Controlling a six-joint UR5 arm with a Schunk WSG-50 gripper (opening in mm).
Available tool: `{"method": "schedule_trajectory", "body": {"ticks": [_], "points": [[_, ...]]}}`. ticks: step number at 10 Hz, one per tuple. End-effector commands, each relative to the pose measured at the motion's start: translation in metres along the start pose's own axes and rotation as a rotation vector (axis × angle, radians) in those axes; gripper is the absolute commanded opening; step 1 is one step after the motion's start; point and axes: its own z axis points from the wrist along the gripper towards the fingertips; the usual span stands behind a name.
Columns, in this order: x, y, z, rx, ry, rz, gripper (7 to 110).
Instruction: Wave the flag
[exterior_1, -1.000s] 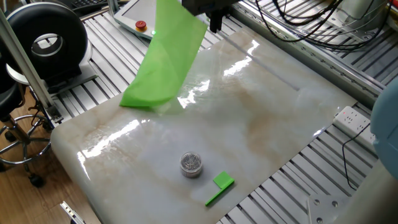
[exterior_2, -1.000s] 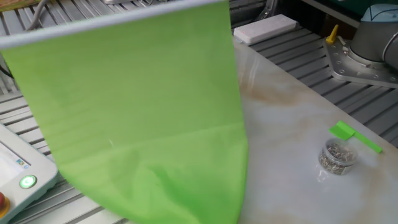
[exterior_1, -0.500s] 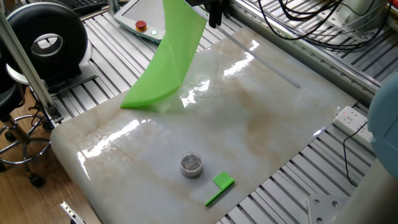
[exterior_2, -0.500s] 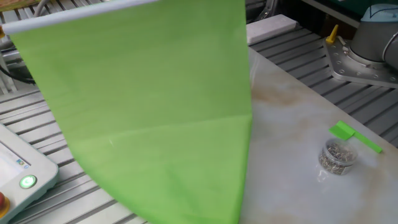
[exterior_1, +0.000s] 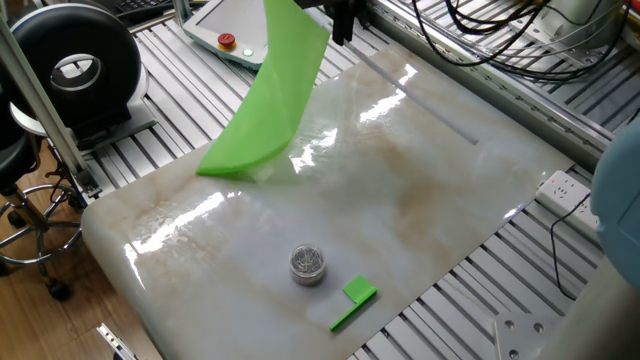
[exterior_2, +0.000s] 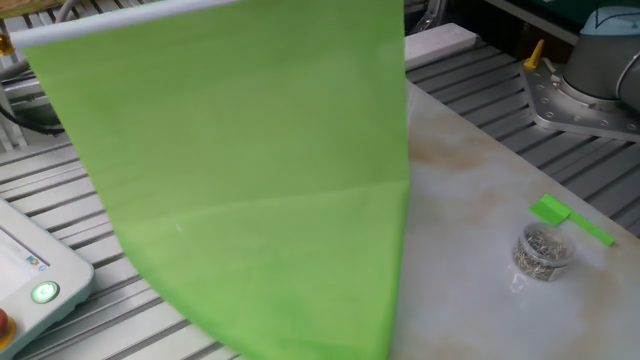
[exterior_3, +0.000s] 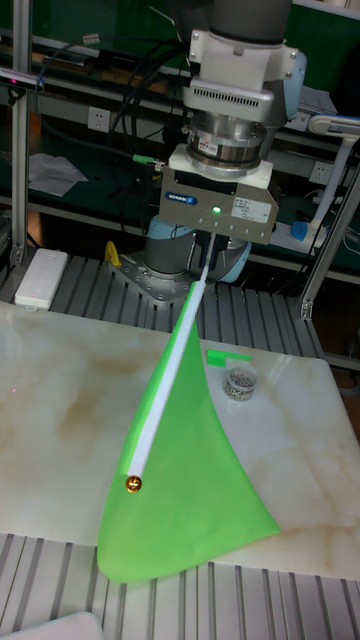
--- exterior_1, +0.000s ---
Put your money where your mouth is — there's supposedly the black keyboard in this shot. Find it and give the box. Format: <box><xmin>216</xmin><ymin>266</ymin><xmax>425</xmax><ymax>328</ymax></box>
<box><xmin>113</xmin><ymin>0</ymin><xmax>174</xmax><ymax>15</ymax></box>

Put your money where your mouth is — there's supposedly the black stool with chrome base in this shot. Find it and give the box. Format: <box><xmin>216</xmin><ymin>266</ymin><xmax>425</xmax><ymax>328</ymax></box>
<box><xmin>0</xmin><ymin>64</ymin><xmax>87</xmax><ymax>304</ymax></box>

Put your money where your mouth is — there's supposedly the aluminium cable channel rail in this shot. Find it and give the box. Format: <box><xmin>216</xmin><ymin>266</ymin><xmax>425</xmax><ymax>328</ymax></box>
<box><xmin>369</xmin><ymin>0</ymin><xmax>626</xmax><ymax>171</ymax></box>

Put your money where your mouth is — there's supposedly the green flag with white pole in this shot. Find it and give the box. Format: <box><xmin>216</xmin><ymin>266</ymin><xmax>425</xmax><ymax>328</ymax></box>
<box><xmin>195</xmin><ymin>0</ymin><xmax>480</xmax><ymax>179</ymax></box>

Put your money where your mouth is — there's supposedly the white power strip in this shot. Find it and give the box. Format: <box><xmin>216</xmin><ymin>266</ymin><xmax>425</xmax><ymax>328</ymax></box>
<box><xmin>535</xmin><ymin>170</ymin><xmax>601</xmax><ymax>241</ymax></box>

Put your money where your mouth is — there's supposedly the marble pattern table mat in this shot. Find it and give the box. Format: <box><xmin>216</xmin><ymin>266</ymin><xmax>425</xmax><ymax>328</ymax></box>
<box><xmin>80</xmin><ymin>47</ymin><xmax>576</xmax><ymax>360</ymax></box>

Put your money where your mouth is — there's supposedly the black power strip cable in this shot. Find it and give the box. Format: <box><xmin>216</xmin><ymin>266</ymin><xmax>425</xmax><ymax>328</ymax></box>
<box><xmin>549</xmin><ymin>192</ymin><xmax>592</xmax><ymax>301</ymax></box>

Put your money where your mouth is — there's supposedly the black ring-shaped device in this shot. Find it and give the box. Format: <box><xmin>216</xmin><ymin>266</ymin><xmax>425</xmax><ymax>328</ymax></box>
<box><xmin>9</xmin><ymin>3</ymin><xmax>159</xmax><ymax>151</ymax></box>

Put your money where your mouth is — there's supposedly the grey metal gripper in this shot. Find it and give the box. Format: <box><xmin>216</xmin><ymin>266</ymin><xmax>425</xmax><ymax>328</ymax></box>
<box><xmin>294</xmin><ymin>0</ymin><xmax>371</xmax><ymax>47</ymax></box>

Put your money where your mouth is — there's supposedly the aluminium frame post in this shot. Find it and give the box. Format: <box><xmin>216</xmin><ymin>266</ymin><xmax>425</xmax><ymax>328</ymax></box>
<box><xmin>0</xmin><ymin>13</ymin><xmax>103</xmax><ymax>200</ymax></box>

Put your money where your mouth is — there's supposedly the black cable bundle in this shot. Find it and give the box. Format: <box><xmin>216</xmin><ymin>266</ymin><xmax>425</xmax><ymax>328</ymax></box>
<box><xmin>409</xmin><ymin>0</ymin><xmax>631</xmax><ymax>84</ymax></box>

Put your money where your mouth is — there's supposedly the white teach pendant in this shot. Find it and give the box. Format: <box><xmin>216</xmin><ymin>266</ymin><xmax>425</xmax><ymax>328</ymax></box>
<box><xmin>181</xmin><ymin>0</ymin><xmax>271</xmax><ymax>71</ymax></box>

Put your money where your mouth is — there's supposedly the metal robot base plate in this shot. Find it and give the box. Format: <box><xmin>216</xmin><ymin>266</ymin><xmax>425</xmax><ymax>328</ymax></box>
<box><xmin>492</xmin><ymin>312</ymin><xmax>564</xmax><ymax>360</ymax></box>

